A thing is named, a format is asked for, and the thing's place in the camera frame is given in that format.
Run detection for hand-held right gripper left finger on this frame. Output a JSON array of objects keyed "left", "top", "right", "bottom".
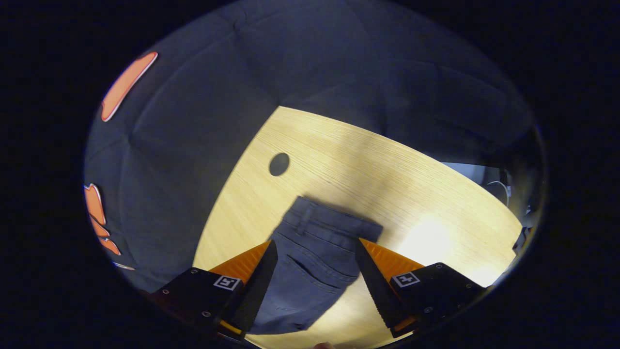
[{"left": 148, "top": 240, "right": 279, "bottom": 340}]

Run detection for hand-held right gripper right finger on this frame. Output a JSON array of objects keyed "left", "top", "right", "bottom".
[{"left": 355, "top": 238, "right": 487, "bottom": 339}]

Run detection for dark grey jeans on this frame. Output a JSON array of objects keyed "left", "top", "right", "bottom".
[{"left": 249, "top": 195, "right": 384, "bottom": 335}]

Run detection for white cable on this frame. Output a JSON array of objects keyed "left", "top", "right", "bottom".
[{"left": 486, "top": 180, "right": 510, "bottom": 206}]

